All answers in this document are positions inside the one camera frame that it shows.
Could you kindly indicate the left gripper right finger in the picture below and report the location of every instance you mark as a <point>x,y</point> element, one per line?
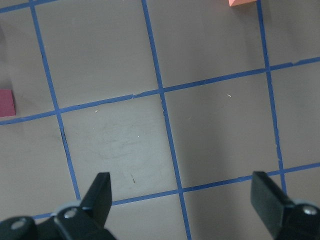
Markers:
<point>283,217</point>

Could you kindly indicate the pink foam cube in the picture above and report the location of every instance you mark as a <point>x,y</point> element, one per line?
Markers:
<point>7,106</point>

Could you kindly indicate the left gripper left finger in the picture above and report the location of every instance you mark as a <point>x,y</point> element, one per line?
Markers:
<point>86,221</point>

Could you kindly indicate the orange foam cube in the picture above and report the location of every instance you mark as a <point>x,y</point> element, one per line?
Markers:
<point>234,3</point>

